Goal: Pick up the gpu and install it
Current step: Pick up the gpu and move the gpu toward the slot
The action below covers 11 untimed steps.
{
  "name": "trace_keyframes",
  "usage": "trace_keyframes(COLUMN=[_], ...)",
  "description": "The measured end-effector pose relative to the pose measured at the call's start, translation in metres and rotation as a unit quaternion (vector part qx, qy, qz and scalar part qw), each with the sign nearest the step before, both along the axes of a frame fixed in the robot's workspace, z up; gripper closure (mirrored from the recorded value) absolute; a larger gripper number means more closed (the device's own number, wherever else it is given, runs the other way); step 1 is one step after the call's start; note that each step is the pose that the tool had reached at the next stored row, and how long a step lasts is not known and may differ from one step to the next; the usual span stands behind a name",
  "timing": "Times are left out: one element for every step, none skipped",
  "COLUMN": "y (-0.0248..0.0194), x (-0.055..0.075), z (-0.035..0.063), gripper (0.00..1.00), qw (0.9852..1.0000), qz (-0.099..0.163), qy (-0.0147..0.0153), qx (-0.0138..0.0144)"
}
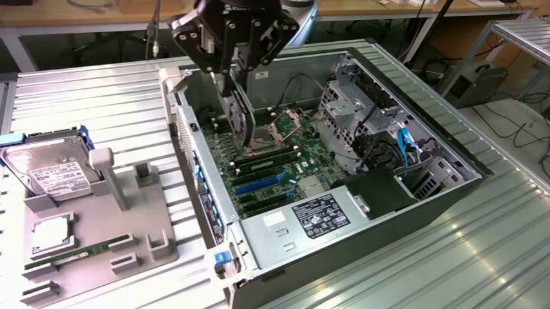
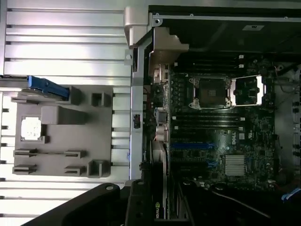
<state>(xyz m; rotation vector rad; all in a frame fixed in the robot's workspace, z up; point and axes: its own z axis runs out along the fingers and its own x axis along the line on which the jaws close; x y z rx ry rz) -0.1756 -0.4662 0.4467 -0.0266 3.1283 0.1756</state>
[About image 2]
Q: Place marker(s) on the silver CPU chip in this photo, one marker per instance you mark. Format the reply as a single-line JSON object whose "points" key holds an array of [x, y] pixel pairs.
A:
{"points": [[31, 127]]}

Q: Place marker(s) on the silver socket cover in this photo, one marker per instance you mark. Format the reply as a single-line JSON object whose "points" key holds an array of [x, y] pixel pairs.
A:
{"points": [[249, 90]]}

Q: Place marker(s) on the green Dell motherboard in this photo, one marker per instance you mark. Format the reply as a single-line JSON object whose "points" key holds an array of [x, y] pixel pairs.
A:
{"points": [[254, 141]]}

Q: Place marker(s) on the grey plastic case bracket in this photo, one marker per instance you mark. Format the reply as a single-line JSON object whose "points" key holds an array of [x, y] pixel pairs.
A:
{"points": [[164, 47]]}

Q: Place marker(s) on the long blue expansion slot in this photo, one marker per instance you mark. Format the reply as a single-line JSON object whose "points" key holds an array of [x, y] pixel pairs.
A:
{"points": [[190, 145]]}

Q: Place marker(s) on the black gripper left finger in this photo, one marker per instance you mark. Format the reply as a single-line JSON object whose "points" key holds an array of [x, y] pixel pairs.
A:
{"points": [[98, 207]]}

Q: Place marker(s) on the white label sticker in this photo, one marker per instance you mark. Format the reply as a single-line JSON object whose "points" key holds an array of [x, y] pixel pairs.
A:
{"points": [[253, 27]]}

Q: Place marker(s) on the silver rear port block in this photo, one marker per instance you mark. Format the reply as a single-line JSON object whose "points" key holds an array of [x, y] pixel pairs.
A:
{"points": [[162, 134]]}

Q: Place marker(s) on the short blue expansion slot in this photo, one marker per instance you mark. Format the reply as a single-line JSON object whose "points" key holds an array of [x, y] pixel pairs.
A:
{"points": [[211, 163]]}

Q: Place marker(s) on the CPU socket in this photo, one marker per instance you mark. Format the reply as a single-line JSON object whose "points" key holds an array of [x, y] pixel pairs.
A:
{"points": [[211, 93]]}

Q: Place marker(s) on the black expansion slot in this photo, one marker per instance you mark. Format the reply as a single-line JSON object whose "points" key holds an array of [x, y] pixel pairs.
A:
{"points": [[188, 154]]}

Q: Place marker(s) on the silver finned chipset heatsink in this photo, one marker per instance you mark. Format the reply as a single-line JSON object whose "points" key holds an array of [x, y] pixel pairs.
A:
{"points": [[235, 165]]}

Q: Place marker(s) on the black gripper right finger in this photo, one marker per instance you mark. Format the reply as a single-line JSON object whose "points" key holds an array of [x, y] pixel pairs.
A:
{"points": [[211, 207]]}

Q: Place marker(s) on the black RAM slot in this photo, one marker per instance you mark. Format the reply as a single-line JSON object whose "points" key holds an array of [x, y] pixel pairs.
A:
{"points": [[207, 125], [207, 117], [207, 61], [207, 67]]}

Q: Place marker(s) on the grey parts rack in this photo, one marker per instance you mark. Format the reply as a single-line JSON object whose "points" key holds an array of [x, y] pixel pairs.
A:
{"points": [[70, 136]]}

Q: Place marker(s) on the open grey PC case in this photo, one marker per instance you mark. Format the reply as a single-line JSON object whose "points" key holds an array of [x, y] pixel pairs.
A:
{"points": [[137, 99]]}

